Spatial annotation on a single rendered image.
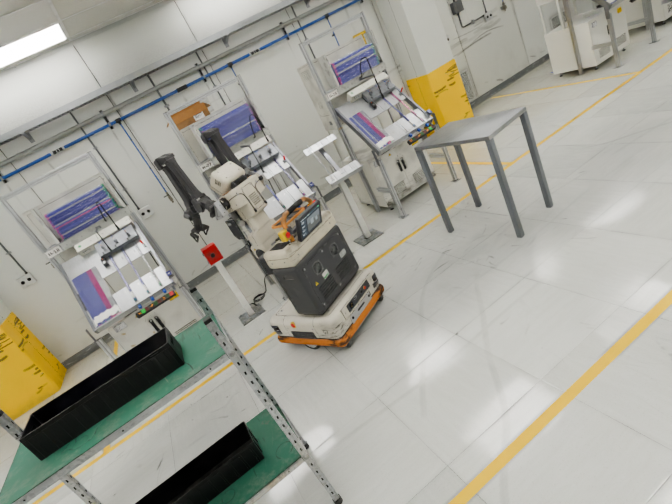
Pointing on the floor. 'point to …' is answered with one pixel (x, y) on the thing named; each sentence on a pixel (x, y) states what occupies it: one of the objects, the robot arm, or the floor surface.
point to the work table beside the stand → (447, 135)
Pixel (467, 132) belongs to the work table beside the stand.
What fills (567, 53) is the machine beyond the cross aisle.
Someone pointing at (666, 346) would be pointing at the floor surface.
